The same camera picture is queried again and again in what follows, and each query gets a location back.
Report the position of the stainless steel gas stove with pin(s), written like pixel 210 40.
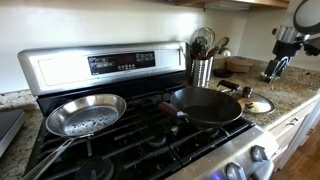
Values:
pixel 150 146

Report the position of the steel lid with brown knob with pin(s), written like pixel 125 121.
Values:
pixel 258 104

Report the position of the silver ladle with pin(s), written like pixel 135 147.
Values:
pixel 225 52

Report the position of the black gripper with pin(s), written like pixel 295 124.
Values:
pixel 286 49

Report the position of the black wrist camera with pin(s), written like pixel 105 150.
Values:
pixel 313 46

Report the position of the perforated steel utensil holder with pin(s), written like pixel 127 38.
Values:
pixel 201 72

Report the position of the silver stove knob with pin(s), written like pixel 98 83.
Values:
pixel 259 153
pixel 235 171

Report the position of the flat black steel-edged appliance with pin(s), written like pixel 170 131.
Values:
pixel 8 128

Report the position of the wooden spoon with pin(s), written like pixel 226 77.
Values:
pixel 218 46

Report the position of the stainless steel frying pan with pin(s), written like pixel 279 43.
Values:
pixel 86 115

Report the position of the stack of wooden plates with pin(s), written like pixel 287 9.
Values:
pixel 240 65

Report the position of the small black skillet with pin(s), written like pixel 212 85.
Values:
pixel 222 73

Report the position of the wooden upper cabinet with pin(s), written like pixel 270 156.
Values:
pixel 233 2

